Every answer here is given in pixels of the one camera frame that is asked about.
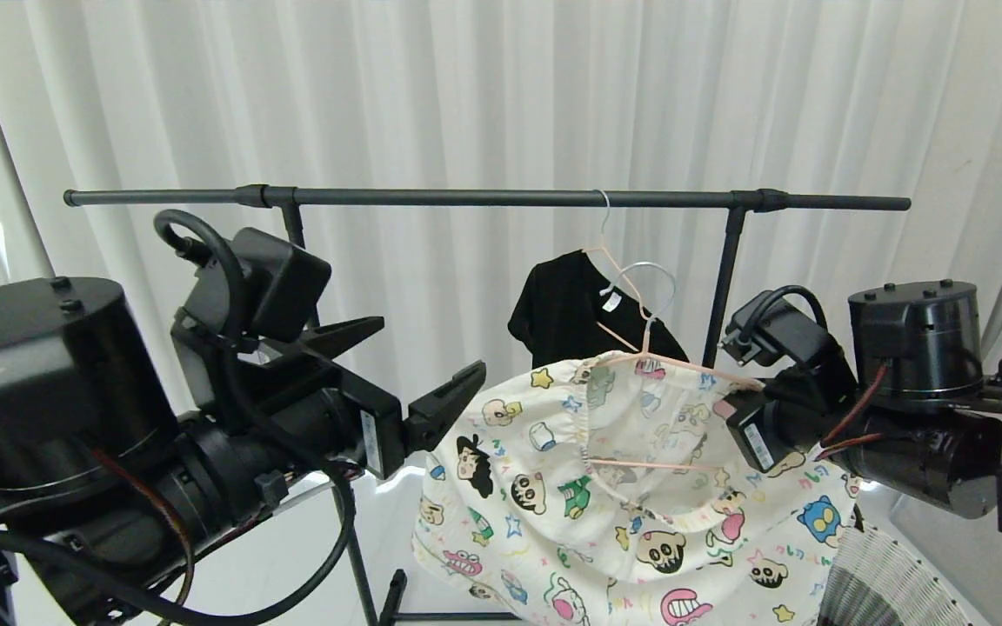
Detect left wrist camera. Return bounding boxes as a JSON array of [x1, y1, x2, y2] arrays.
[[172, 228, 354, 427]]

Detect black garment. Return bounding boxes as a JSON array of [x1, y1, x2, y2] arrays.
[[507, 250, 691, 370]]

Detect white curtain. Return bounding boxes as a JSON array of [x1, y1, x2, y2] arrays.
[[0, 0, 1002, 523]]

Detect black clothes rack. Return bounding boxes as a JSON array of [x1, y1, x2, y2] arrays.
[[63, 184, 912, 626]]

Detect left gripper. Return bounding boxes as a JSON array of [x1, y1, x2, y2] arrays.
[[153, 316, 487, 566]]

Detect cream printed garment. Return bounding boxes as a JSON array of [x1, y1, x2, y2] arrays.
[[411, 350, 863, 626]]

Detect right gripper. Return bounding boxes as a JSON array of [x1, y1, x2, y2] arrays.
[[725, 396, 1002, 520]]

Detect white laundry basket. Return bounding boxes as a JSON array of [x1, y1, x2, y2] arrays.
[[817, 522, 976, 626]]

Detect pink clothes hanger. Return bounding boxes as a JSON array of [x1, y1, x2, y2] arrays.
[[584, 261, 767, 477], [582, 190, 658, 353]]

